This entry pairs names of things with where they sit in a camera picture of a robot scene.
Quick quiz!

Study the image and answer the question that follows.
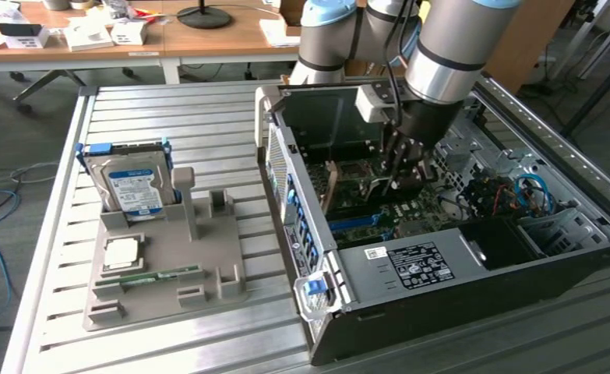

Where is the grey power supply unit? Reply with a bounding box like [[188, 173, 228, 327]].
[[335, 228, 486, 305]]

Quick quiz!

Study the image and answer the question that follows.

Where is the green motherboard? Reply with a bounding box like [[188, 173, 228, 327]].
[[303, 147, 467, 250]]

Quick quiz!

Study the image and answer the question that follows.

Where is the blue SATA wire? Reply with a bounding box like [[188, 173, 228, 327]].
[[511, 174, 556, 217]]

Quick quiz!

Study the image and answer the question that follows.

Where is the wooden cabinet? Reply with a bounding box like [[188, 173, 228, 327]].
[[483, 0, 579, 94]]

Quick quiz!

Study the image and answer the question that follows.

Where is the wooden desk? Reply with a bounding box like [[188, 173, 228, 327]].
[[0, 0, 448, 85]]

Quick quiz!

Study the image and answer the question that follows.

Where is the metal disk bay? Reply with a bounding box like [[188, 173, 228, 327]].
[[516, 208, 610, 258]]

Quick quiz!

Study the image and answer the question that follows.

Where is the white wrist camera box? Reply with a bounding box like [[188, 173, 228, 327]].
[[353, 83, 406, 123]]

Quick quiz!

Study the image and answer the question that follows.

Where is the black red yellow wire bundle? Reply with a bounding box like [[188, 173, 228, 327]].
[[459, 175, 527, 219]]

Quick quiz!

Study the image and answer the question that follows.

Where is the black lamp base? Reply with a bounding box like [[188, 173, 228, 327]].
[[176, 0, 232, 30]]

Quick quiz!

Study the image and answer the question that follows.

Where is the open white cardboard box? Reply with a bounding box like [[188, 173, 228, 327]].
[[0, 22, 50, 50]]

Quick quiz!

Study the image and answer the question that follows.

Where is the blue case release latch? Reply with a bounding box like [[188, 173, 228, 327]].
[[303, 274, 327, 298]]

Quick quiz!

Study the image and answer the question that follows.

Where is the long PCIe expansion slot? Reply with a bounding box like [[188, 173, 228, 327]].
[[328, 215, 383, 234]]

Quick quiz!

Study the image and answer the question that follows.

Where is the white paper stack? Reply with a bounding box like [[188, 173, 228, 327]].
[[259, 18, 303, 49]]

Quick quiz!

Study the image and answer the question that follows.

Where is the black open PC case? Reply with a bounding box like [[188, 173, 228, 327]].
[[253, 71, 610, 367]]

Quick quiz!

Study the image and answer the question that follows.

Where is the grey floor cable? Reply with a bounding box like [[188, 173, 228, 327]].
[[0, 161, 60, 185]]

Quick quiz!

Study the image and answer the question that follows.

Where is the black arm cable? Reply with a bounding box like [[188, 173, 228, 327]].
[[383, 0, 420, 129]]

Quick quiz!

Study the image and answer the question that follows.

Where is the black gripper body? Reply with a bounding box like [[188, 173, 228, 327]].
[[387, 97, 464, 153]]

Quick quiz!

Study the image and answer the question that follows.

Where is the hard disk in blue carrier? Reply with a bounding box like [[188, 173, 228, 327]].
[[73, 136, 176, 223]]

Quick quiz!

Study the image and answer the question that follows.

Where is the black fan shroud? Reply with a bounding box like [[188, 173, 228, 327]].
[[458, 217, 548, 273]]

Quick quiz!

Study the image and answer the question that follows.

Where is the metal drive cage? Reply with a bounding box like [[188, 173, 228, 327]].
[[434, 93, 498, 184]]

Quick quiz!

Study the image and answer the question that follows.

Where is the grey parts rack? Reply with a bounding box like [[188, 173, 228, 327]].
[[81, 166, 251, 332]]

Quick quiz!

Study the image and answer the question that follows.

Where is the black Nvidia graphics card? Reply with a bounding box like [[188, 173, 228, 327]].
[[320, 158, 430, 219]]

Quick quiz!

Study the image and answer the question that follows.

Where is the black desk leg with caster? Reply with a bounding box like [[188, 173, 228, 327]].
[[12, 69, 88, 115]]

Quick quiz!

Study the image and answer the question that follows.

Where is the silver CPU chip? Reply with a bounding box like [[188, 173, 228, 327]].
[[101, 238, 143, 270]]

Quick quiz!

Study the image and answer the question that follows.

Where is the metal CPU socket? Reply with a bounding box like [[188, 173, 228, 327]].
[[332, 160, 383, 182]]

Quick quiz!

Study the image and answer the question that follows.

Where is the small white labelled box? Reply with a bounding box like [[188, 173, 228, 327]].
[[110, 19, 148, 46]]

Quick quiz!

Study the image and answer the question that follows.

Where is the green RAM stick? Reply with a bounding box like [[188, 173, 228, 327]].
[[97, 264, 203, 288]]

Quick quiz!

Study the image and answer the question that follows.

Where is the flat white box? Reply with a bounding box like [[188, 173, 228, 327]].
[[62, 16, 114, 53]]

